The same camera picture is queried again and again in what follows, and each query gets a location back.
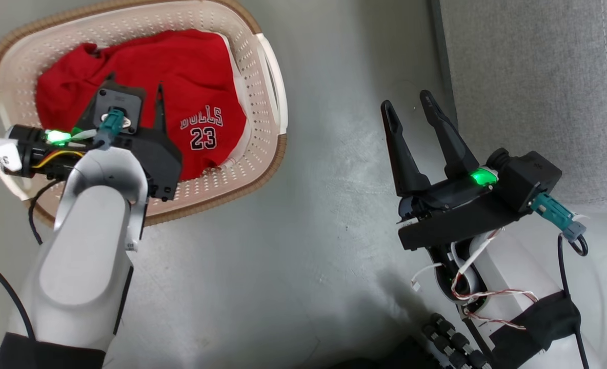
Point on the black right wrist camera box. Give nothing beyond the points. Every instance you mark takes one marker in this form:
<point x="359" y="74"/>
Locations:
<point x="531" y="177"/>

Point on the red basketball jersey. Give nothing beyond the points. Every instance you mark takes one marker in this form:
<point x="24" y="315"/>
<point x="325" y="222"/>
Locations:
<point x="180" y="66"/>

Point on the white perforated laundry basket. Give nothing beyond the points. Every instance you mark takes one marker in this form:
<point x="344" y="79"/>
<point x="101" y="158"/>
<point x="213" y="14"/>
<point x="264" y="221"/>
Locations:
<point x="252" y="31"/>

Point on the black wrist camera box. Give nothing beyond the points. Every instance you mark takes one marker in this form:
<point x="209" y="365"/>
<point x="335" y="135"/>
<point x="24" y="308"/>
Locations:
<point x="531" y="177"/>
<point x="124" y="101"/>

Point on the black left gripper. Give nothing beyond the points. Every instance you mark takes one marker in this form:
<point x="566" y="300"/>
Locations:
<point x="157" y="159"/>

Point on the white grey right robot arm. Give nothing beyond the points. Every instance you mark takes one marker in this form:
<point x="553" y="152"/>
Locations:
<point x="519" y="266"/>

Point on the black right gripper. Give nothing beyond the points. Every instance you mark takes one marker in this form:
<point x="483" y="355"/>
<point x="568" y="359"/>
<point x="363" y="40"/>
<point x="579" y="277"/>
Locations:
<point x="452" y="215"/>

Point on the grey fabric sofa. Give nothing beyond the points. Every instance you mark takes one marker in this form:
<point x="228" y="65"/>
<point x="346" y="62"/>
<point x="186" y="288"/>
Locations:
<point x="539" y="77"/>

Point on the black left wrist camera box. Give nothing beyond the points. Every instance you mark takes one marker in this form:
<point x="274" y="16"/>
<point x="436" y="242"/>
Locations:
<point x="124" y="101"/>

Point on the white paper tag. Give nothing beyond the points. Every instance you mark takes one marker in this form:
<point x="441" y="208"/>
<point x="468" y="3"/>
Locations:
<point x="3" y="152"/>

